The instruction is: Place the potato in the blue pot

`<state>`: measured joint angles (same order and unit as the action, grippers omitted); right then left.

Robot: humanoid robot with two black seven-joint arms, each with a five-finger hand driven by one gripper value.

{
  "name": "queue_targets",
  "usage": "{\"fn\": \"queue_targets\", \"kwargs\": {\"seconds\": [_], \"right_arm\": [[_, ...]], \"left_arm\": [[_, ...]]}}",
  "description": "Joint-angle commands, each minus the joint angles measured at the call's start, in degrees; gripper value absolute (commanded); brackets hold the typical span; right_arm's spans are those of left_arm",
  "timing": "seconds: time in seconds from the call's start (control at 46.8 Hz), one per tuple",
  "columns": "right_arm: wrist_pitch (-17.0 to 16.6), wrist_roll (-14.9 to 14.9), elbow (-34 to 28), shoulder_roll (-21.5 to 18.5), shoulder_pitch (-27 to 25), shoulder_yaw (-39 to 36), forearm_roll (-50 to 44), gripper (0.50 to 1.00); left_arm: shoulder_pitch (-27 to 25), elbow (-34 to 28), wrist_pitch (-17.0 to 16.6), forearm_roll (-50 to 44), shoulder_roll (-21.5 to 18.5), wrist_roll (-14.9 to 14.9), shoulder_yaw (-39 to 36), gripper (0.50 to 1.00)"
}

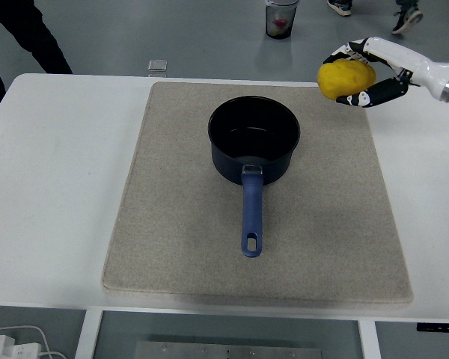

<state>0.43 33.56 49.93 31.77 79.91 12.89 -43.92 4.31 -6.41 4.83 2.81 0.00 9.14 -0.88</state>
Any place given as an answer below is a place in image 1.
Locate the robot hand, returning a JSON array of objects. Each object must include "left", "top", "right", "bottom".
[{"left": 323, "top": 36, "right": 449, "bottom": 108}]

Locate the yellow potato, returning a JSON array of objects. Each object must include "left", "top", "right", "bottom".
[{"left": 317, "top": 59, "right": 377, "bottom": 101}]

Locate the person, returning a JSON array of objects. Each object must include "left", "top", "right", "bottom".
[
  {"left": 326, "top": 0, "right": 424, "bottom": 35},
  {"left": 0, "top": 0, "right": 74, "bottom": 116}
]

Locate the black waste bin with bag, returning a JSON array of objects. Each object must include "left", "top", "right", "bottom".
[{"left": 264, "top": 0, "right": 299, "bottom": 40}]

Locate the black table control panel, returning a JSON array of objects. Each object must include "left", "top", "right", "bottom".
[{"left": 416, "top": 322, "right": 449, "bottom": 333}]

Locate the beige fabric mat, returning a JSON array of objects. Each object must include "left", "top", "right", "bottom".
[{"left": 103, "top": 81, "right": 415, "bottom": 304}]

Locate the white table leg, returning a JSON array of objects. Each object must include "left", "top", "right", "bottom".
[
  {"left": 358, "top": 319, "right": 382, "bottom": 359},
  {"left": 74, "top": 309, "right": 104, "bottom": 359}
]

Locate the grey metal plate with screws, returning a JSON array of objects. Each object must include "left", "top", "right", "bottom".
[{"left": 134, "top": 340, "right": 325, "bottom": 359}]

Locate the white power adapter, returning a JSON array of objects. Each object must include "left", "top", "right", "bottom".
[{"left": 0, "top": 334, "right": 42, "bottom": 359}]

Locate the blue pot with handle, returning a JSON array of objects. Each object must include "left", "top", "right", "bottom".
[{"left": 207, "top": 96, "right": 302, "bottom": 259}]

